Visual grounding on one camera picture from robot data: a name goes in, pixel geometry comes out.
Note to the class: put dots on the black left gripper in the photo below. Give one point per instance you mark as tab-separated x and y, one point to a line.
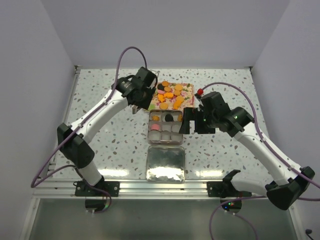
146	103

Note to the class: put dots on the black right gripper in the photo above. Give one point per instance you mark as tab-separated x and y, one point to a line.
193	114

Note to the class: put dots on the black round cookie front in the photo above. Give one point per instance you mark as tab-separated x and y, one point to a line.
160	87

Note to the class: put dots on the black round cookie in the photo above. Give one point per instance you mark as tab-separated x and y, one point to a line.
169	118
160	87

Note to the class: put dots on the metal tongs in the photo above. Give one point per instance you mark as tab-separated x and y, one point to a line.
135	109

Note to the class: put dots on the orange flower cookie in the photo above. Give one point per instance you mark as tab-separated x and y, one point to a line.
168	95

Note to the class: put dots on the pink round cookie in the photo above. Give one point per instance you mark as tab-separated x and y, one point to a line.
155	127

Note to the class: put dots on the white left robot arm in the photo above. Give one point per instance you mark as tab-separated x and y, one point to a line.
73	140

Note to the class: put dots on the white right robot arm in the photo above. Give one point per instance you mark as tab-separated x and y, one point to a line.
289	179

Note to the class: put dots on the orange fish cookie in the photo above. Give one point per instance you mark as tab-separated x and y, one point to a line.
176	105

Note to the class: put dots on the white paper cup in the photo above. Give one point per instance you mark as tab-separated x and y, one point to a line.
154	136
166	126
166	136
175	128
176	137
157	131

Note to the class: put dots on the orange round cookie front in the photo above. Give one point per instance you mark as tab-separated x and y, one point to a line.
163	106

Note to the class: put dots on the orange round cookie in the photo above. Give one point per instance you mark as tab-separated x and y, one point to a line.
178	87
163	106

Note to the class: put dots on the floral cookie tray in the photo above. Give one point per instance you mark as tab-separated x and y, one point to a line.
186	96

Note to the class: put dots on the square cookie tin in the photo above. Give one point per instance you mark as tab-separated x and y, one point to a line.
157	116

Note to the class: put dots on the silver tin lid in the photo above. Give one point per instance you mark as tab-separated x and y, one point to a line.
165	164

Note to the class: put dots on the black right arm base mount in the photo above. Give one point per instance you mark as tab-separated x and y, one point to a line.
224	188

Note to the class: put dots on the aluminium rail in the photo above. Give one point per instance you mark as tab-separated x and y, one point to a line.
129	189

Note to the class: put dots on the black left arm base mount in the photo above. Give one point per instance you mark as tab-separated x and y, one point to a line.
105	188

